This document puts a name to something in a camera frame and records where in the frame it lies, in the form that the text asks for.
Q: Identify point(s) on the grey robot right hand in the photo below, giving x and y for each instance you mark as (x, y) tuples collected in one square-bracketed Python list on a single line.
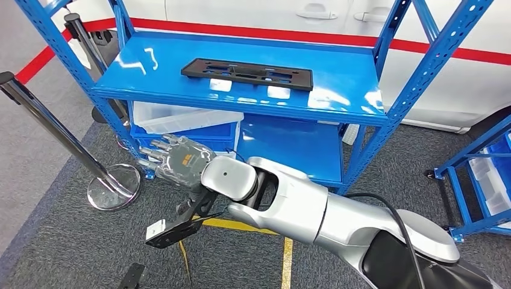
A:
[(183, 161)]

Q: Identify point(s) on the black plastic frame part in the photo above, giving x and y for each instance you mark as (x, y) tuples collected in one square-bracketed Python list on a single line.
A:
[(199, 68)]

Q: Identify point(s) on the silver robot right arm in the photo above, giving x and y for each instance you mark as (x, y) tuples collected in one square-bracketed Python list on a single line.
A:
[(303, 203)]

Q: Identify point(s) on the blue metal shelf rack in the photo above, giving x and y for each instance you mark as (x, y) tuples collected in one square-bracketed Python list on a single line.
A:
[(159, 68)]

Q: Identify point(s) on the translucent white plastic bin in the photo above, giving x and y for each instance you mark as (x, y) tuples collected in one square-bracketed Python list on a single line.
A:
[(179, 115)]

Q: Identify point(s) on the chrome stanchion with round base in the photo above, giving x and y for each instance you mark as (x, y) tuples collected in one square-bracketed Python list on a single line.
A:
[(119, 179)]

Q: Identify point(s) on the yellow floor tape square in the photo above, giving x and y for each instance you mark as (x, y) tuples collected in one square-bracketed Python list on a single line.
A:
[(239, 225)]

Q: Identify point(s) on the red barrier belt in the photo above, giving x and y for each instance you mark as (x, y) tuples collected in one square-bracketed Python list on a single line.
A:
[(239, 34)]

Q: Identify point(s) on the chrome stanchion with dark base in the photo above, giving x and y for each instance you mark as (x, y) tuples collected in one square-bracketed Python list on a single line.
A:
[(85, 44)]

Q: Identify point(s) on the white car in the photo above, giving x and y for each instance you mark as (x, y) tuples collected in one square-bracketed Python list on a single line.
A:
[(239, 12)]

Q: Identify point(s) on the white plastic piece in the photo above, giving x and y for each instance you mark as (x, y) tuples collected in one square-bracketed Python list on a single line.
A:
[(350, 135)]

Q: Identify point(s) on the small blue metal rack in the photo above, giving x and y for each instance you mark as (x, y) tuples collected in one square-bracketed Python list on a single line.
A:
[(457, 199)]

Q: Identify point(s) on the translucent white storage bin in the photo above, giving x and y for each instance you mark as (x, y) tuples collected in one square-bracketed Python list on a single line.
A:
[(491, 187)]

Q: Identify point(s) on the black right wrist camera bracket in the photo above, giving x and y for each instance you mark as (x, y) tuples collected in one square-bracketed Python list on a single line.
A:
[(179, 231)]

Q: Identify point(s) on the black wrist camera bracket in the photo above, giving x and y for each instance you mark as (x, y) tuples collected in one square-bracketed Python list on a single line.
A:
[(131, 275), (179, 231)]

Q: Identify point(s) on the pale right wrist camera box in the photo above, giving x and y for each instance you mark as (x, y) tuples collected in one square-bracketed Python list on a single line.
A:
[(155, 229)]

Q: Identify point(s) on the black left wrist camera bracket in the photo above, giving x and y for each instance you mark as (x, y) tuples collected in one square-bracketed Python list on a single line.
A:
[(131, 275)]

